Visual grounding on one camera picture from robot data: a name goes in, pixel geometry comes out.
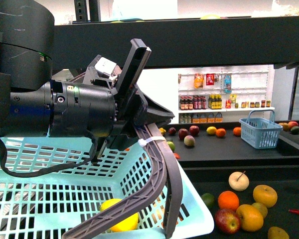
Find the peach fruit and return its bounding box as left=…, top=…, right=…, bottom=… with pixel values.
left=183, top=135, right=195, bottom=147

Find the black cable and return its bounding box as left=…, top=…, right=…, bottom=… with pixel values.
left=0, top=135, right=100, bottom=178

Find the olive yellow fruit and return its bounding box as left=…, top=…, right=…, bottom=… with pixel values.
left=267, top=227, right=290, bottom=239

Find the yellow lemon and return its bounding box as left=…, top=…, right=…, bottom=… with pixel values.
left=99, top=198, right=140, bottom=233
left=206, top=126, right=217, bottom=135

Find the red yellow apple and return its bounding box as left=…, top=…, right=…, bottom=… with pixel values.
left=214, top=209, right=241, bottom=235

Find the light teal plastic basket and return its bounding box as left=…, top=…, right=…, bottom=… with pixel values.
left=0, top=135, right=215, bottom=239

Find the round orange fruit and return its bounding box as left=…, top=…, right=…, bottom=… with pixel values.
left=217, top=191, right=240, bottom=211

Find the white background goods shelf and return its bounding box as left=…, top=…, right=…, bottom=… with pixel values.
left=175, top=65, right=274, bottom=123

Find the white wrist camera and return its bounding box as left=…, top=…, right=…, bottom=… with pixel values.
left=94, top=57, right=117, bottom=79

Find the far orange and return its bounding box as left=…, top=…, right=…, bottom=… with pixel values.
left=215, top=128, right=226, bottom=138

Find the yellow orange fruit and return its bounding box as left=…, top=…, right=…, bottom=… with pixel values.
left=236, top=204, right=264, bottom=232

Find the white zip tie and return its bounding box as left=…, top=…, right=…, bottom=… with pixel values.
left=138, top=136, right=166, bottom=147

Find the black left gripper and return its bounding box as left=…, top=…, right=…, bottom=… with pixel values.
left=83, top=38, right=174, bottom=157

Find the small blue shopping basket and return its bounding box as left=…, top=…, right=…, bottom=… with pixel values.
left=239, top=109, right=283, bottom=149

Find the white pear far right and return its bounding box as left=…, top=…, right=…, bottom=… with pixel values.
left=228, top=171, right=250, bottom=192

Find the green lime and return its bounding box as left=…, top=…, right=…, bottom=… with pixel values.
left=201, top=193, right=215, bottom=209

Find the dark red apple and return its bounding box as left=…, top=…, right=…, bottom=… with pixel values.
left=178, top=128, right=189, bottom=140

